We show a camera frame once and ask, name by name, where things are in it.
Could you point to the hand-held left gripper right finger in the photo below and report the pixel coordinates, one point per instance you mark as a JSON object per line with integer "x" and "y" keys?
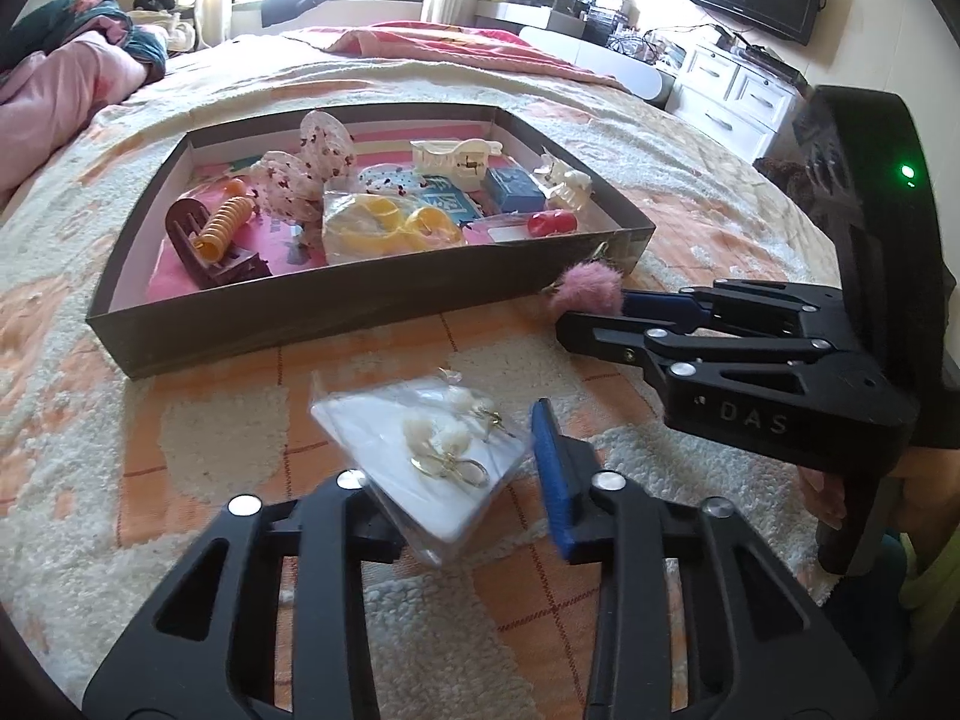
{"x": 559, "y": 480}

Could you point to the black set-top box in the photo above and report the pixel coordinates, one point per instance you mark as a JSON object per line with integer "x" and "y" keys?
{"x": 765, "y": 60}

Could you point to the red hair clip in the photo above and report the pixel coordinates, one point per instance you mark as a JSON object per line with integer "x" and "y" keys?
{"x": 551, "y": 223}

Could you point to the cream hair claw clip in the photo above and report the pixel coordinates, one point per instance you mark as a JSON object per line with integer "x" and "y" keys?
{"x": 450, "y": 157}

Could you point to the dark shallow cardboard box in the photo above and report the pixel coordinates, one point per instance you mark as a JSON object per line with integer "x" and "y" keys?
{"x": 300, "y": 307}

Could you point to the dark floral quilt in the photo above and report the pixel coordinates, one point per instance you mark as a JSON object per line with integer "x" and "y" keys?
{"x": 67, "y": 11}

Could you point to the clear plastic packet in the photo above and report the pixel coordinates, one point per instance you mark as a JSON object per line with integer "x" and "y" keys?
{"x": 514, "y": 234}

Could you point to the brown hair claw clip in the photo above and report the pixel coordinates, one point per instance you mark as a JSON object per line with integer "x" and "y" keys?
{"x": 184, "y": 229}

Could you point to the pink quilt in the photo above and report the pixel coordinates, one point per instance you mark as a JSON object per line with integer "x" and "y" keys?
{"x": 60, "y": 82}

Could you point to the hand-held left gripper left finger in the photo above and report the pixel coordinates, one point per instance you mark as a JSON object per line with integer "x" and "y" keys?
{"x": 360, "y": 517}

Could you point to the blue printed card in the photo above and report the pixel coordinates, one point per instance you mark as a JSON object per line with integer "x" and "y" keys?
{"x": 450, "y": 204}

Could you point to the cream garment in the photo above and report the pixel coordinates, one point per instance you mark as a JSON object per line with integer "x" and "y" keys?
{"x": 161, "y": 30}

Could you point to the floral fabric bow hair clip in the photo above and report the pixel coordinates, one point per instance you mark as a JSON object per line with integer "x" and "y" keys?
{"x": 326, "y": 139}

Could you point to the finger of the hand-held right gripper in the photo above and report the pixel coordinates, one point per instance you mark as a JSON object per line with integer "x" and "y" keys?
{"x": 600, "y": 337}
{"x": 652, "y": 305}

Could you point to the white drawer chest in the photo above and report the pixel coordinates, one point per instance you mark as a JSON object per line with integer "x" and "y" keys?
{"x": 720, "y": 90}

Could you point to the white bow hair clip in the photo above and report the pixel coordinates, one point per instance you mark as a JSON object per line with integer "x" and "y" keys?
{"x": 570, "y": 187}

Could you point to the light blue dotted hair clip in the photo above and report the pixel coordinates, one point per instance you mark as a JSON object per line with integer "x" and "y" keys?
{"x": 390, "y": 178}

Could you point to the white earring packet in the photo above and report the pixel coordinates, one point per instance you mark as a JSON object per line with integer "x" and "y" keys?
{"x": 390, "y": 420}

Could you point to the white grey low cabinet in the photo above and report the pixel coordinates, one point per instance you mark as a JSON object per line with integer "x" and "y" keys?
{"x": 600, "y": 64}

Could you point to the brown fuzzy cloth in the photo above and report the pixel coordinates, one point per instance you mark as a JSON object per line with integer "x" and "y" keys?
{"x": 784, "y": 176}

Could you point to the person's yellow green clothing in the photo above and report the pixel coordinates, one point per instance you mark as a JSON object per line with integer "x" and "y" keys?
{"x": 934, "y": 577}

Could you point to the person's right hand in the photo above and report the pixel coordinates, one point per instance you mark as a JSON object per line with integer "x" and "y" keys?
{"x": 825, "y": 499}

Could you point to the pink folded blanket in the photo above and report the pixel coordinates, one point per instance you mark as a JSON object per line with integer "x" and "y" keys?
{"x": 450, "y": 52}

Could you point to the small blue box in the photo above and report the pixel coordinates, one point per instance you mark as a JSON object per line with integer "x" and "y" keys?
{"x": 514, "y": 187}

